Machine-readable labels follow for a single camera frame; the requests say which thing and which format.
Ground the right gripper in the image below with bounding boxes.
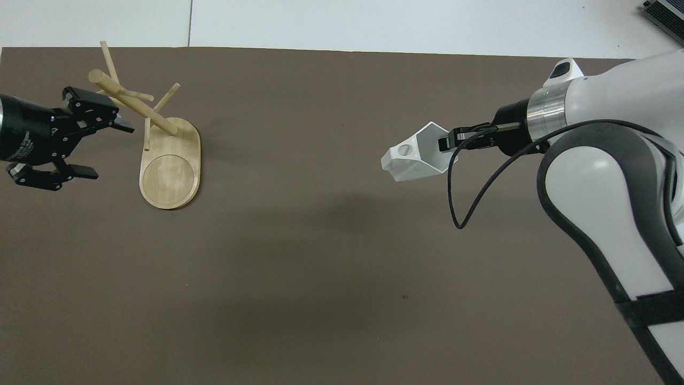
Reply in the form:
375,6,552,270
479,100,531,157

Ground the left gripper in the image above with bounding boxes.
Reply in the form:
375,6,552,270
0,86,136,192

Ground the white angular cup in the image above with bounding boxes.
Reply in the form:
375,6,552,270
380,121,455,183

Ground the wooden cup rack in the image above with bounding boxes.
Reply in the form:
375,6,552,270
88,41,202,211

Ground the grey finned metal box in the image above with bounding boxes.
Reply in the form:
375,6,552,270
641,0,684,31

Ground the black cable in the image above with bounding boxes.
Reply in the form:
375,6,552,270
447,124,551,230

